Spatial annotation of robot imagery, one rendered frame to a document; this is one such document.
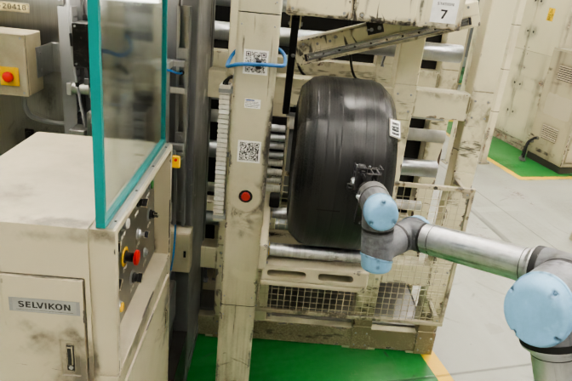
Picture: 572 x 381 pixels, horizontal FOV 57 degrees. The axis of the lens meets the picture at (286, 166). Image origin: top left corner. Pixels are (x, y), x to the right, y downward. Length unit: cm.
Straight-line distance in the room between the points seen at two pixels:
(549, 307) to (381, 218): 38
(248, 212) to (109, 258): 75
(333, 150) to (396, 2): 62
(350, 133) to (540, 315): 76
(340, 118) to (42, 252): 87
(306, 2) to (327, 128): 52
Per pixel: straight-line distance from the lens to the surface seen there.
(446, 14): 194
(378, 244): 123
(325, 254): 178
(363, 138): 154
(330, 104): 158
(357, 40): 203
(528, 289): 103
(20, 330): 132
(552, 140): 632
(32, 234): 118
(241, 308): 199
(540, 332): 104
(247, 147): 170
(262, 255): 173
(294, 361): 272
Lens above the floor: 180
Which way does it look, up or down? 21 degrees down
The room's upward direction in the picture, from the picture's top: 6 degrees clockwise
